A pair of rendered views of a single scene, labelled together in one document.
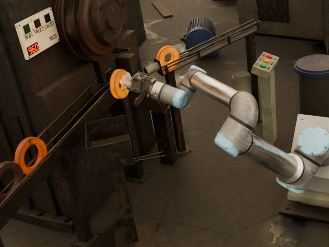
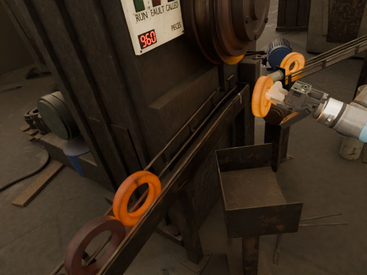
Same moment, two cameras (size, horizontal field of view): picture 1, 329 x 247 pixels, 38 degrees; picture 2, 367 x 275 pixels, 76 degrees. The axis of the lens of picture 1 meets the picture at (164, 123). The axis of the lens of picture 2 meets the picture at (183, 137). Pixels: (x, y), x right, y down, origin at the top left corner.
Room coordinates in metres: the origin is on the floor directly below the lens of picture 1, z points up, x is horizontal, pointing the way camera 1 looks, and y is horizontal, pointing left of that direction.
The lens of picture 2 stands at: (1.51, 0.38, 1.26)
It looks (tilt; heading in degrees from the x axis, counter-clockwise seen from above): 35 degrees down; 10
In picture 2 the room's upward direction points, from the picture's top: 11 degrees counter-clockwise
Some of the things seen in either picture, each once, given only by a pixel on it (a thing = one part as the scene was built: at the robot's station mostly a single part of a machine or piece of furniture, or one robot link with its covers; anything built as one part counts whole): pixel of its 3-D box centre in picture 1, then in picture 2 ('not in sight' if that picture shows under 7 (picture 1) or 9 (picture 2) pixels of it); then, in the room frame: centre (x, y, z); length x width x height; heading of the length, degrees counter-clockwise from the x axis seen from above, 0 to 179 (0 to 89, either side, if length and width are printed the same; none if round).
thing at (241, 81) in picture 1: (244, 109); (358, 124); (2.88, -0.55, 0.26); 0.12 x 0.12 x 0.52
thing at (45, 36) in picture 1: (38, 33); (157, 16); (2.39, 0.54, 1.15); 0.26 x 0.02 x 0.18; 149
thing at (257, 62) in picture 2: (129, 72); (249, 81); (2.84, 0.17, 0.68); 0.11 x 0.08 x 0.24; 59
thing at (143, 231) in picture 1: (120, 190); (250, 236); (2.05, 0.28, 0.36); 0.26 x 0.20 x 0.72; 4
